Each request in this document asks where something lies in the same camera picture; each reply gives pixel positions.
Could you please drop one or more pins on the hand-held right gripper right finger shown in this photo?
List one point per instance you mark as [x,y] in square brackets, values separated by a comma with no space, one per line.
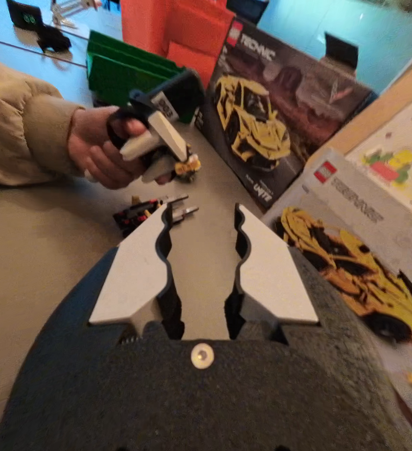
[276,282]

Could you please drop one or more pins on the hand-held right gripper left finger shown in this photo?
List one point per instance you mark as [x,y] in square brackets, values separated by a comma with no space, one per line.
[132,282]

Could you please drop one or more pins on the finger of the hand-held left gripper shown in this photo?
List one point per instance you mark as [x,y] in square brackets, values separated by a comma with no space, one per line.
[156,171]
[169,135]

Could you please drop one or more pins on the grey yellow brick chunk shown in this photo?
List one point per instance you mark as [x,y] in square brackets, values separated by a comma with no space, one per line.
[188,165]

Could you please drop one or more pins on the black grey brick chassis assembly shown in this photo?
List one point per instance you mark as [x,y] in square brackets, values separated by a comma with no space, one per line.
[139,215]

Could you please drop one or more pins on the person's left forearm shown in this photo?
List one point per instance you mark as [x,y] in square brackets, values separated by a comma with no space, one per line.
[33,134]

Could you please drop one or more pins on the person's left hand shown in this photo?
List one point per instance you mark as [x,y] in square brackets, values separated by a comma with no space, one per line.
[93,151]

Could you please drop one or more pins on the red plastic storage box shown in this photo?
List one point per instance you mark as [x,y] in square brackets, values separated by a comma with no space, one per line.
[191,28]

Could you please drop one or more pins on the green plastic storage box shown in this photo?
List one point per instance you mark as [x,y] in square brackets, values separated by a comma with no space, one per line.
[121,77]

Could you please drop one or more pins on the white car instruction booklet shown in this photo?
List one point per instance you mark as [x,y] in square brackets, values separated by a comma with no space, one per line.
[360,218]

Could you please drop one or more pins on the dark toy car set box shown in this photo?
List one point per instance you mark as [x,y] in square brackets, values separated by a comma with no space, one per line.
[297,105]

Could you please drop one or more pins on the black cloth lump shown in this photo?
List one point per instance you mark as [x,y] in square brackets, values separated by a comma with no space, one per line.
[54,40]

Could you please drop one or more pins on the black device with green light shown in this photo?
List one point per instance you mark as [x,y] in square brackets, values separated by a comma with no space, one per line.
[26,17]

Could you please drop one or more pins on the white sheet with colourful print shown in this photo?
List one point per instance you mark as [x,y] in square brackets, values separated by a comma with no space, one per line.
[403,141]

